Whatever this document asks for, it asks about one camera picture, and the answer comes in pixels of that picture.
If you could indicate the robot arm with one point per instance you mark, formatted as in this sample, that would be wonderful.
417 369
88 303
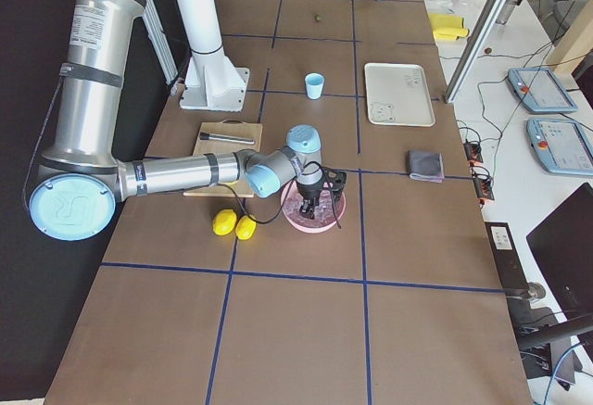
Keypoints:
104 100

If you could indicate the teach pendant far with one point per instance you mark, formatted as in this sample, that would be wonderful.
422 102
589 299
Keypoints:
540 91

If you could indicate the yellow lemon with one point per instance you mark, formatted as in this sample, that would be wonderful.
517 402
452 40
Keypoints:
224 222
245 228

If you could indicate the pink bowl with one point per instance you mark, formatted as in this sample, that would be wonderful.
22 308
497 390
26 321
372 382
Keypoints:
315 224

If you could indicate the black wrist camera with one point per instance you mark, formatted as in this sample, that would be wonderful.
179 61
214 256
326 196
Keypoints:
334 181

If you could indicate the wooden cutting board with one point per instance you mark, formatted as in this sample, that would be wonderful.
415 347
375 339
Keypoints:
232 128

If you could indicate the black monitor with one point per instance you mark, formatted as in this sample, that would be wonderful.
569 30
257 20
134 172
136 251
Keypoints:
562 248

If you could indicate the yellow lemon lower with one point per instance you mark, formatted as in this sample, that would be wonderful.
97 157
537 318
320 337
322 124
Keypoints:
245 228

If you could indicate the teach pendant near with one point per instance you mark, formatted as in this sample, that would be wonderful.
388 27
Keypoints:
561 146

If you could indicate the yellow lemon upper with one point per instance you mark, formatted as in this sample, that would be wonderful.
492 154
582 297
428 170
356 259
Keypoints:
224 222

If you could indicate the teach pendant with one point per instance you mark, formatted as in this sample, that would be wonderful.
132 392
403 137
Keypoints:
561 146
540 91

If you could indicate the light blue plastic cup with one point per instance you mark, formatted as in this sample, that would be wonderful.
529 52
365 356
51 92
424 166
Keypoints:
314 83

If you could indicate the clear ice cubes pile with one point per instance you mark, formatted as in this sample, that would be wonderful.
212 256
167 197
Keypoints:
324 210

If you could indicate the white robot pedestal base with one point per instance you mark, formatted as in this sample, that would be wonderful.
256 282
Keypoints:
212 82

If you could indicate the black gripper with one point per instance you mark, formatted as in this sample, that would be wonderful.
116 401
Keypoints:
307 189

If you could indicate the cream bear serving tray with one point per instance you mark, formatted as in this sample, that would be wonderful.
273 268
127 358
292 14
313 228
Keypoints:
398 95

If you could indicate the grey folded cloth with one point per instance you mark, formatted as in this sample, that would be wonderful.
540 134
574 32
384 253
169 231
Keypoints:
425 166

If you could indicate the aluminium frame post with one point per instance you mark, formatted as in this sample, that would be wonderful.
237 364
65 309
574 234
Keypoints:
475 42

